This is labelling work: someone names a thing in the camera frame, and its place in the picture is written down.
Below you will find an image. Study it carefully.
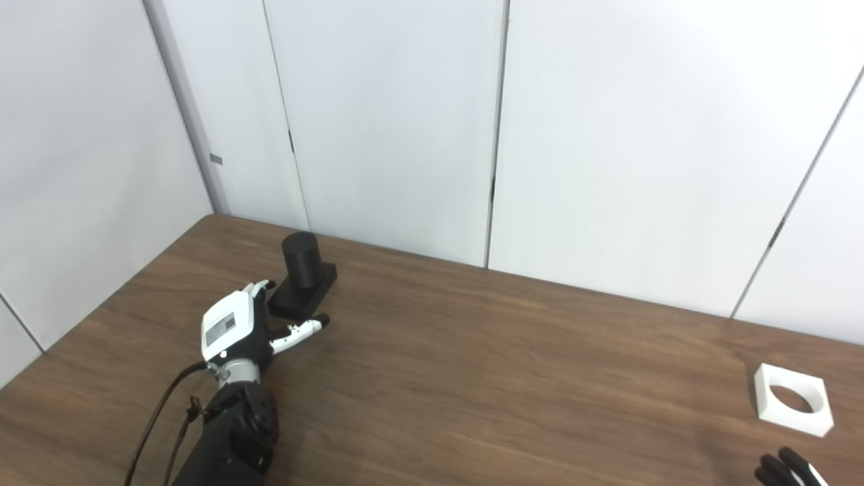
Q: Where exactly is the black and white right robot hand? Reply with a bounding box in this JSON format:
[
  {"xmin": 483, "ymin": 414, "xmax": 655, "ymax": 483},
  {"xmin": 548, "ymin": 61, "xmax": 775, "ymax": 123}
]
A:
[{"xmin": 755, "ymin": 447, "xmax": 830, "ymax": 486}]

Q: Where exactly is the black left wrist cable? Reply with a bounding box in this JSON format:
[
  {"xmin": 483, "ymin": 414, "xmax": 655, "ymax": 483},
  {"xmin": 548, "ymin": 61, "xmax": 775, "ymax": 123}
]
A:
[{"xmin": 124, "ymin": 361, "xmax": 210, "ymax": 486}]

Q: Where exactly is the grey wall corner strip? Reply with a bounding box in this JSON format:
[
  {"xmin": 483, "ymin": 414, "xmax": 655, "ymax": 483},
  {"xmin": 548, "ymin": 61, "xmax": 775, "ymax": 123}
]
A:
[{"xmin": 143, "ymin": 0, "xmax": 232, "ymax": 215}]

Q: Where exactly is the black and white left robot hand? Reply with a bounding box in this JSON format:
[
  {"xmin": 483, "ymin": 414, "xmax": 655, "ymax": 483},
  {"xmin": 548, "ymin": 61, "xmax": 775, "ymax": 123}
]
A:
[{"xmin": 200, "ymin": 279, "xmax": 331, "ymax": 369}]

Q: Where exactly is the white square piece with hole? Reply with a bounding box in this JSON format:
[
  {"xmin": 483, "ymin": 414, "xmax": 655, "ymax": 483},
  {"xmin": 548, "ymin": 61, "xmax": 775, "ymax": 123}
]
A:
[{"xmin": 753, "ymin": 363, "xmax": 835, "ymax": 438}]

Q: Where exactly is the black cylindrical peg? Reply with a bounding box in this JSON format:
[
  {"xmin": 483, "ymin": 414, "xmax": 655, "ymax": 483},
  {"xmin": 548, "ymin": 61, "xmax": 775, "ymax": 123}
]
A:
[{"xmin": 267, "ymin": 232, "xmax": 338, "ymax": 321}]

